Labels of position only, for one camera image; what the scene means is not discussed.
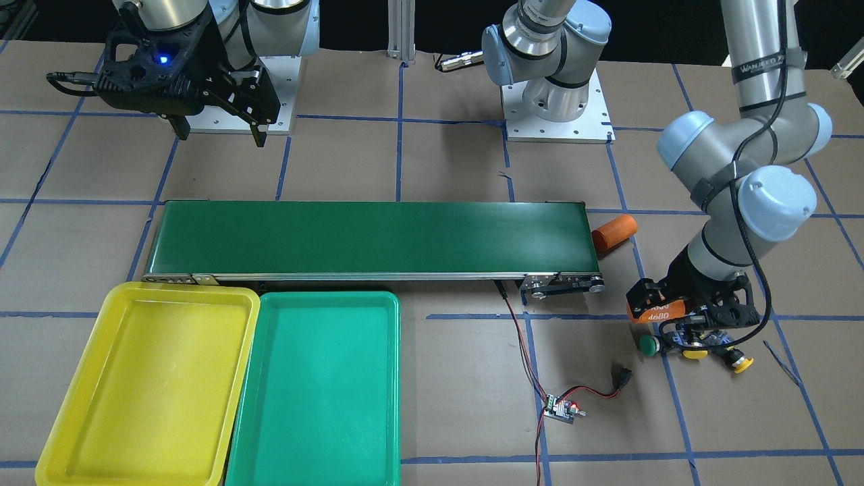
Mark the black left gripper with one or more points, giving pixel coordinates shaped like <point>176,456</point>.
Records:
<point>684,277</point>

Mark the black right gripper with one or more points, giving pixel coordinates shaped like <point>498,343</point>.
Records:
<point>217,62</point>

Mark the yellow push button switch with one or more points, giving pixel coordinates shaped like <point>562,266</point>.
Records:
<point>692,346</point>
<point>734,359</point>

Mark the green push button switch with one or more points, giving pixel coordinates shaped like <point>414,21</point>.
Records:
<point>652,345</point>

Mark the plain orange cylinder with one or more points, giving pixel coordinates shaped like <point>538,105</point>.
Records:
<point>615,232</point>

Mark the orange cylinder with 4680 label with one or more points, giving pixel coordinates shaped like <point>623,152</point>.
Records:
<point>659,314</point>

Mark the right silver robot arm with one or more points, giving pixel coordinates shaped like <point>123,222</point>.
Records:
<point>277,28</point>

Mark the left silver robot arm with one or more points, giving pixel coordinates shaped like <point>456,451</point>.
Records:
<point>739,173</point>

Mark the green conveyor belt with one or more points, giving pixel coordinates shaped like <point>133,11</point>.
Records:
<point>545,247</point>

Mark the small motor controller board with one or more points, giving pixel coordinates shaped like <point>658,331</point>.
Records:
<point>559,409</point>

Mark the yellow plastic tray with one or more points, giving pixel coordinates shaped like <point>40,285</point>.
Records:
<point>154,397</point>

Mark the green plastic tray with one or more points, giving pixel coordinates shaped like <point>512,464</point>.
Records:
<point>321,399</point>

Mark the aluminium frame post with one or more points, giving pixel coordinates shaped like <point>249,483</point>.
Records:
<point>401,16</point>

